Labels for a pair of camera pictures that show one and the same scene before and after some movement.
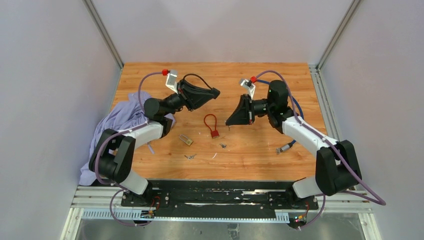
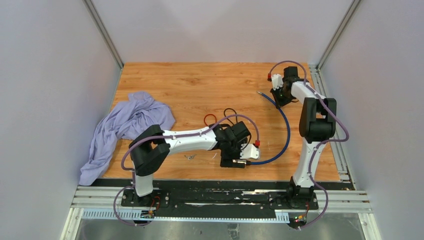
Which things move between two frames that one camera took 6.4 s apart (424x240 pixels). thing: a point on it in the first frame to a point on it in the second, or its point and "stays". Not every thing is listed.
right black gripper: x=243 y=114 to x=282 y=103
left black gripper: x=192 y=101 to x=227 y=161
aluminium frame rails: x=323 y=202 stays
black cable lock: x=211 y=92 to x=230 y=121
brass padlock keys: x=190 y=157 stays
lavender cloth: x=122 y=115 stays
